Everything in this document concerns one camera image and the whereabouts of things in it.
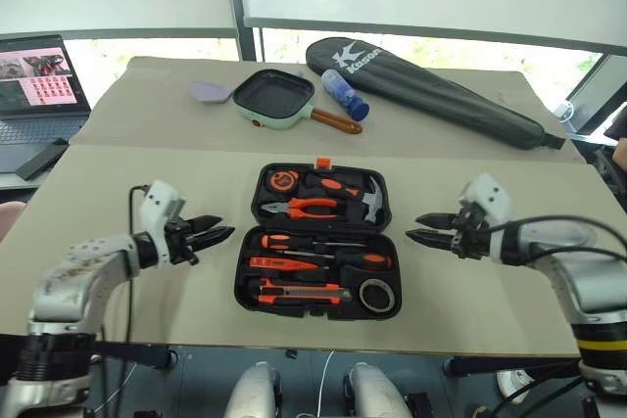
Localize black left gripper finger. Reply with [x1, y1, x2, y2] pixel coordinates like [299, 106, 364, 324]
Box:
[192, 225, 237, 254]
[190, 214, 224, 234]

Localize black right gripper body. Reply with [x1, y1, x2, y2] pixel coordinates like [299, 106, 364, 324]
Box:
[450, 202, 492, 260]

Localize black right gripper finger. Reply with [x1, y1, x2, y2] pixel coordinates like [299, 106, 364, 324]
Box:
[404, 228, 458, 255]
[414, 211, 461, 231]

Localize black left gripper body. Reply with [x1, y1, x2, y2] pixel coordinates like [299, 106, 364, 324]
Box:
[164, 218, 201, 267]

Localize orange test pen screwdriver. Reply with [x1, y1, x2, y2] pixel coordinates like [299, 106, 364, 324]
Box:
[249, 255, 320, 273]

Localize black orange handled screwdriver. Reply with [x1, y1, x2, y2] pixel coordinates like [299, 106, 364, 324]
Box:
[260, 233, 369, 252]
[275, 249, 394, 271]

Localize black electrical tape roll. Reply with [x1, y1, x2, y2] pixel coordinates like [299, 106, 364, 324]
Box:
[358, 277, 398, 314]

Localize orange black utility knife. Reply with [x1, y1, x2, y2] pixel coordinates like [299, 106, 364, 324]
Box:
[256, 277, 354, 306]

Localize black tool case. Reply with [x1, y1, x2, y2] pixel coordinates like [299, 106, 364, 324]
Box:
[233, 157, 405, 324]

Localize orange black tape measure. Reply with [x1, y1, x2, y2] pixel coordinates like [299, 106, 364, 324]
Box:
[266, 167, 300, 192]

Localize black Kason racket bag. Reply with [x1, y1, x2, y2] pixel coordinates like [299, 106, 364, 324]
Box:
[304, 36, 565, 152]

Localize black office chair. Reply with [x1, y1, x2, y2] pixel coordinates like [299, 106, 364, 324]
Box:
[594, 142, 627, 195]

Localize blue capped plastic bottle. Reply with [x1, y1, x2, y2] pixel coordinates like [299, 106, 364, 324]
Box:
[319, 69, 370, 123]

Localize silver robot leg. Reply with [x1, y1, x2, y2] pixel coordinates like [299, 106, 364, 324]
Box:
[221, 361, 283, 418]
[342, 361, 413, 418]

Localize flat black box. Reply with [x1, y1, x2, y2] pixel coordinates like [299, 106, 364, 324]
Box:
[14, 137, 71, 182]

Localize pink round seat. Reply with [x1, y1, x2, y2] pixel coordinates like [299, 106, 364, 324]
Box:
[0, 200, 26, 244]

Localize open laptop computer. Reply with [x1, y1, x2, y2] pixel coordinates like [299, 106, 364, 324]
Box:
[0, 33, 93, 175]

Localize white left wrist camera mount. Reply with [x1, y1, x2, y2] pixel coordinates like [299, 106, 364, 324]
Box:
[138, 179, 188, 268]

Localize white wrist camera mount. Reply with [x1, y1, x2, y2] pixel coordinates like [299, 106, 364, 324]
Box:
[457, 172, 514, 265]
[138, 179, 188, 268]

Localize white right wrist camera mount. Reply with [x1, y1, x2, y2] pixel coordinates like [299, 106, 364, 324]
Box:
[457, 172, 514, 265]

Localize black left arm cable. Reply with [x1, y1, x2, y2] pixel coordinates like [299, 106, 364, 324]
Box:
[125, 184, 152, 347]

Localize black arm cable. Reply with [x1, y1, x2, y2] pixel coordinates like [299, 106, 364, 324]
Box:
[477, 213, 627, 268]
[125, 184, 152, 347]

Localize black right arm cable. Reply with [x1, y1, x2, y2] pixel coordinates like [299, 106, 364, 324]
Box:
[477, 213, 627, 268]

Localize orange handled pliers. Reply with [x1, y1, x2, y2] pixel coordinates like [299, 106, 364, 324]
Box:
[259, 196, 340, 221]

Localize claw hammer orange black handle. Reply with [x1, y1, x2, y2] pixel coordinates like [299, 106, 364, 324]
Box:
[306, 171, 387, 224]

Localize green square pan brown handle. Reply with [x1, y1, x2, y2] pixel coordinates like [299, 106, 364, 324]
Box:
[230, 69, 364, 136]

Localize thin white cable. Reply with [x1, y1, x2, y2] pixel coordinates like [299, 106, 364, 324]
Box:
[314, 349, 337, 418]

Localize grey window frame post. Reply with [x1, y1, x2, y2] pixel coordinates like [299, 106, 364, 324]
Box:
[221, 0, 268, 65]

